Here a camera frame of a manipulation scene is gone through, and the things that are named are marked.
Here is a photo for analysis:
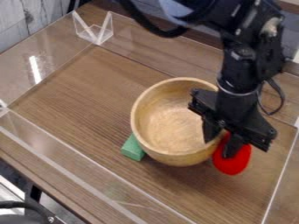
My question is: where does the wooden bowl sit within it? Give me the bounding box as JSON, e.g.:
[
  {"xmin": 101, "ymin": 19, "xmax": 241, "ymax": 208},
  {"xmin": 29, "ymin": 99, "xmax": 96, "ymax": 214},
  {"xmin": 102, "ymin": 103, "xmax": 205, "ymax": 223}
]
[{"xmin": 129, "ymin": 77, "xmax": 223, "ymax": 167}]

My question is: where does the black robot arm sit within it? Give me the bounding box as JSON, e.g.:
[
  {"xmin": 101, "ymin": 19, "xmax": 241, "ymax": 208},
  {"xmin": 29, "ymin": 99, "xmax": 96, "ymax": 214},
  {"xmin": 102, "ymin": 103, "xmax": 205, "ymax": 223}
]
[{"xmin": 119, "ymin": 0, "xmax": 285, "ymax": 158}]

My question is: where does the red plush strawberry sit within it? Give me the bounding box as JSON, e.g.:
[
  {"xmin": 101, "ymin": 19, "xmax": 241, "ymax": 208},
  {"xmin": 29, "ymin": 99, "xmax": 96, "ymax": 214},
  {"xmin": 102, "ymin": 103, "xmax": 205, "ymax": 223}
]
[{"xmin": 211, "ymin": 133, "xmax": 252, "ymax": 175}]

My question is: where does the black cable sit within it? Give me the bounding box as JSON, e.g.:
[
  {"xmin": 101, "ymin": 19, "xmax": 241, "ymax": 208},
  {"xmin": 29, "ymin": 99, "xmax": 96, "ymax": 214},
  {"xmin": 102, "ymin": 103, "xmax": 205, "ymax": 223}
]
[{"xmin": 0, "ymin": 200, "xmax": 52, "ymax": 224}]

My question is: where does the black table leg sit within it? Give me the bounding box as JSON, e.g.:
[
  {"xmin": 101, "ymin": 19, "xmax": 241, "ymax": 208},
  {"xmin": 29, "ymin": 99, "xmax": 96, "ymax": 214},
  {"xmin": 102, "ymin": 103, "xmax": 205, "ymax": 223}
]
[{"xmin": 22, "ymin": 183, "xmax": 68, "ymax": 224}]

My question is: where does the green rectangular block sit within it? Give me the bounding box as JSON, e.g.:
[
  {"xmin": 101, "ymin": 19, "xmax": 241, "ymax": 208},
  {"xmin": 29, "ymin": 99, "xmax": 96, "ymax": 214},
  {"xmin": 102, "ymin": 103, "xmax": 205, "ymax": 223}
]
[{"xmin": 120, "ymin": 134, "xmax": 145, "ymax": 161}]

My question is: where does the clear acrylic tray wall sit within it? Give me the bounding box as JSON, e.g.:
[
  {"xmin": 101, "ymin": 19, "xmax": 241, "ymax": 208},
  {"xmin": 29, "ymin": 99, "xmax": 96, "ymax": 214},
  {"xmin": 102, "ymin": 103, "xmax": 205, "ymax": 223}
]
[{"xmin": 0, "ymin": 102, "xmax": 195, "ymax": 224}]

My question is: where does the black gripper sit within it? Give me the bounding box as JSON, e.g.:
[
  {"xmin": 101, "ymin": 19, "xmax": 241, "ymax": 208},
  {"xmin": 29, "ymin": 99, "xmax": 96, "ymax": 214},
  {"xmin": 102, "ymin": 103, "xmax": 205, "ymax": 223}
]
[{"xmin": 188, "ymin": 85, "xmax": 276, "ymax": 159}]

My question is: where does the clear acrylic corner bracket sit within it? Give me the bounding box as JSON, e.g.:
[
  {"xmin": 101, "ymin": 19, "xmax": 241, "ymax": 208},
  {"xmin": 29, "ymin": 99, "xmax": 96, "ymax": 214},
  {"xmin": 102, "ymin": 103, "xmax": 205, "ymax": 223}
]
[{"xmin": 70, "ymin": 11, "xmax": 113, "ymax": 46}]

